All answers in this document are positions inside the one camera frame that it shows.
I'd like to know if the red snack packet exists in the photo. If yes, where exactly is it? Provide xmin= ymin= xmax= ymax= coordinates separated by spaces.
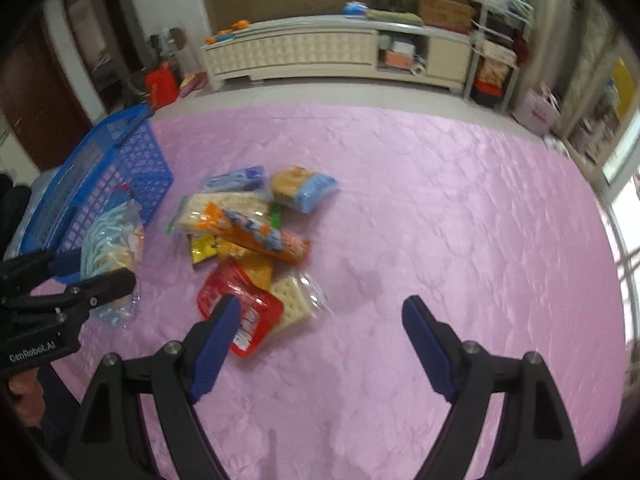
xmin=196 ymin=258 xmax=285 ymax=358

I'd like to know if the pink tote bag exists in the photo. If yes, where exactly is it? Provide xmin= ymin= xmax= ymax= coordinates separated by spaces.
xmin=514 ymin=87 xmax=561 ymax=136

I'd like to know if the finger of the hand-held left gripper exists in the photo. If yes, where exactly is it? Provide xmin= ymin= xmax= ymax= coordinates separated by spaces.
xmin=0 ymin=267 xmax=137 ymax=322
xmin=0 ymin=250 xmax=84 ymax=292

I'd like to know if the pale curtain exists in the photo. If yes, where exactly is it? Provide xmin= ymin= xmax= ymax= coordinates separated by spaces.
xmin=525 ymin=0 xmax=581 ymax=126

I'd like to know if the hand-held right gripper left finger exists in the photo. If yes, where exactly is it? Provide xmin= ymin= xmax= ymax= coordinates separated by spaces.
xmin=64 ymin=294 xmax=243 ymax=480

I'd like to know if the green-ended cracker packet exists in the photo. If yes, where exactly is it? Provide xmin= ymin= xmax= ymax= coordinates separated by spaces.
xmin=166 ymin=193 xmax=283 ymax=236

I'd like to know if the red bag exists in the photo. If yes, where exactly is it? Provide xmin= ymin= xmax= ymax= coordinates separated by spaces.
xmin=145 ymin=62 xmax=180 ymax=108

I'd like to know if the person's left forearm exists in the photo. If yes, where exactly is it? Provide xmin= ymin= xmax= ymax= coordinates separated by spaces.
xmin=22 ymin=360 xmax=87 ymax=461

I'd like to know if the orange yellow snack packet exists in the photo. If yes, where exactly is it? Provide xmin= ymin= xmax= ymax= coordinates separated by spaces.
xmin=220 ymin=252 xmax=275 ymax=291

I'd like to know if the pink quilted blanket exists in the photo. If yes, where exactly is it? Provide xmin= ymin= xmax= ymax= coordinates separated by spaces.
xmin=30 ymin=102 xmax=631 ymax=480

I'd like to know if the purple blue snack packet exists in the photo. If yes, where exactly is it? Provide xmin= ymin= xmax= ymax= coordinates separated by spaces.
xmin=202 ymin=166 xmax=266 ymax=193

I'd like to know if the cream tv cabinet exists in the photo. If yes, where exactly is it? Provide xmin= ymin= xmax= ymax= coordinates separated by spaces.
xmin=200 ymin=14 xmax=473 ymax=95

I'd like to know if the clear bag of pale rings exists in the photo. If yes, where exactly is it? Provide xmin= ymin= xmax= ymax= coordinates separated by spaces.
xmin=80 ymin=187 xmax=146 ymax=328

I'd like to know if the folded green cloth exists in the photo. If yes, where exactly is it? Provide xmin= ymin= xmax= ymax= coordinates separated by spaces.
xmin=367 ymin=9 xmax=422 ymax=26

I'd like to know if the long orange snack packet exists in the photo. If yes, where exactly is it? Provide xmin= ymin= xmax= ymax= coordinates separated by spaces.
xmin=200 ymin=202 xmax=311 ymax=265

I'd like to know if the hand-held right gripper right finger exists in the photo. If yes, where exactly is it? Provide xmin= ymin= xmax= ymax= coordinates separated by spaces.
xmin=402 ymin=295 xmax=583 ymax=480

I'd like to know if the orange patterned snack box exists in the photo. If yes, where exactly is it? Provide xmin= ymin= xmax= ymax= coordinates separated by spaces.
xmin=475 ymin=62 xmax=508 ymax=89

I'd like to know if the light blue biscuit packet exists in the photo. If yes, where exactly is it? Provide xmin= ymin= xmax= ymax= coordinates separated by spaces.
xmin=271 ymin=166 xmax=338 ymax=214

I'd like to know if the yellow maroon snack packet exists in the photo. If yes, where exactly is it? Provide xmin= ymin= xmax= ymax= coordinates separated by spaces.
xmin=190 ymin=234 xmax=251 ymax=266

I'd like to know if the white metal rack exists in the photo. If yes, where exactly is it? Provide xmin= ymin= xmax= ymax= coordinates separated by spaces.
xmin=462 ymin=0 xmax=533 ymax=111

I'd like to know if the small clear cracker packet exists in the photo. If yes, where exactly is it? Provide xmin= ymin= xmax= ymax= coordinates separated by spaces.
xmin=267 ymin=271 xmax=328 ymax=333

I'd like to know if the person's left hand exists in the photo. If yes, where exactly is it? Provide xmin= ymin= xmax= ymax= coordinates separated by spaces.
xmin=7 ymin=374 xmax=47 ymax=427

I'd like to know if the cardboard box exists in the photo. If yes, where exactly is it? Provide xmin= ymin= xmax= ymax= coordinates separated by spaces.
xmin=417 ymin=0 xmax=475 ymax=33

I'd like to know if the brown wooden door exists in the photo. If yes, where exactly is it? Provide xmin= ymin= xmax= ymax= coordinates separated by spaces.
xmin=0 ymin=10 xmax=93 ymax=171

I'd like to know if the blue plastic basket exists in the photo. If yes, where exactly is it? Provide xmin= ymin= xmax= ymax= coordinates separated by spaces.
xmin=20 ymin=105 xmax=175 ymax=286

